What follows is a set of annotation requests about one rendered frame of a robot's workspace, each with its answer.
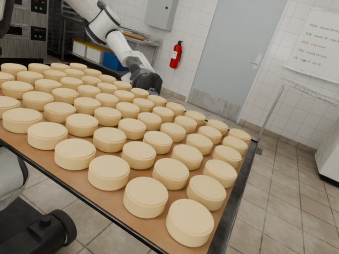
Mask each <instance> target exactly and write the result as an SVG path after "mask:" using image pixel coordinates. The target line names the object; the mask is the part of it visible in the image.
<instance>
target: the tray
mask: <svg viewBox="0 0 339 254"><path fill-rule="evenodd" d="M251 141H252V142H251V144H250V147H249V149H248V152H247V154H246V157H245V159H244V162H243V164H242V167H241V169H240V172H239V174H238V177H237V179H236V182H235V184H234V187H233V189H232V192H231V194H230V197H229V199H228V202H227V204H226V207H225V209H224V212H223V214H222V217H221V219H220V222H219V224H218V227H217V229H216V232H215V234H214V237H213V239H212V242H211V244H210V247H209V249H208V252H207V254H225V252H226V249H227V246H228V243H229V240H230V236H231V233H232V230H233V226H234V223H235V220H236V216H237V213H238V210H239V207H240V203H241V200H242V197H243V193H244V190H245V187H246V183H247V180H248V177H249V174H250V170H251V167H252V164H253V160H254V157H255V154H256V151H257V147H258V144H259V141H260V138H259V140H258V141H255V140H253V139H251ZM0 144H1V145H3V146H4V147H5V148H7V149H8V150H10V151H11V152H13V153H14V154H15V155H17V156H18V157H20V158H21V159H23V160H24V161H25V162H27V163H28V164H30V165H31V166H33V167H34V168H36V169H37V170H38V171H40V172H41V173H43V174H44V175H46V176H47V177H48V178H50V179H51V180H53V181H54V182H56V183H57V184H59V185H60V186H61V187H63V188H64V189H66V190H67V191H69V192H70V193H71V194H73V195H74V196H76V197H77V198H79V199H80V200H81V201H83V202H84V203H86V204H87V205H89V206H90V207H92V208H93V209H94V210H96V211H97V212H99V213H100V214H102V215H103V216H104V217H106V218H107V219H109V220H110V221H111V222H113V223H114V224H116V225H117V226H119V227H120V228H122V229H123V230H125V231H126V232H127V233H129V234H130V235H132V236H133V237H135V238H136V239H137V240H139V241H140V242H142V243H143V244H145V245H146V246H148V247H149V248H150V249H152V250H153V251H155V252H156V253H158V254H168V253H166V252H165V251H163V250H162V249H161V248H159V247H158V246H156V245H155V244H153V243H152V242H150V241H149V240H147V239H146V238H144V237H143V236H142V235H140V234H139V233H137V232H136V231H134V230H133V229H131V228H130V227H128V226H127V225H125V224H124V223H123V222H121V221H120V220H118V219H117V218H115V217H114V216H112V215H111V214H109V213H108V212H106V211H105V210H104V209H102V208H101V207H99V206H98V205H96V204H95V203H93V202H92V201H90V200H89V199H87V198H86V197H84V196H83V195H81V194H80V193H78V192H77V191H76V190H74V189H73V188H71V187H70V186H68V185H67V184H65V183H64V182H62V181H61V180H59V179H58V178H57V177H55V176H54V175H52V174H51V173H49V172H48V171H46V170H45V169H43V168H42V167H40V166H39V165H38V164H36V163H35V162H33V161H32V160H30V159H29V158H27V157H26V156H24V155H23V154H22V153H20V152H19V151H17V150H16V149H14V148H13V147H11V146H10V145H8V144H7V143H5V142H4V141H3V140H1V139H0Z"/></svg>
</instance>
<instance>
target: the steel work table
mask: <svg viewBox="0 0 339 254"><path fill-rule="evenodd" d="M61 18H63V31H62V48H61V61H63V60H64V52H66V53H69V54H71V55H74V56H76V57H78V58H81V59H83V60H84V61H85V62H86V61H88V62H90V63H93V64H95V65H97V66H100V67H102V68H105V69H107V70H109V71H112V72H114V73H117V74H119V75H121V76H124V75H125V74H127V73H129V72H130V70H121V71H116V70H114V69H111V68H109V67H106V66H104V65H103V64H102V63H97V62H94V61H92V60H89V59H87V58H86V57H82V56H80V55H77V54H75V53H73V51H68V50H64V47H65V31H66V19H67V20H70V21H72V22H75V23H78V24H81V25H83V24H82V20H80V19H76V18H71V17H66V16H61ZM119 27H120V28H124V29H127V30H130V31H132V34H135V35H139V36H142V37H144V38H145V39H148V40H149V41H151V42H149V41H144V40H143V41H142V40H139V39H135V38H132V37H128V36H125V35H124V37H125V39H126V40H129V41H132V42H135V43H136V45H135V50H134V51H138V47H139V44H145V45H153V46H155V49H154V53H153V58H152V62H151V66H152V68H153V65H154V61H155V56H156V52H157V48H158V46H160V44H161V40H162V39H160V38H157V37H154V36H151V35H147V34H144V33H141V32H138V31H135V30H131V29H128V28H125V27H122V26H119ZM86 41H89V36H88V35H87V36H86Z"/></svg>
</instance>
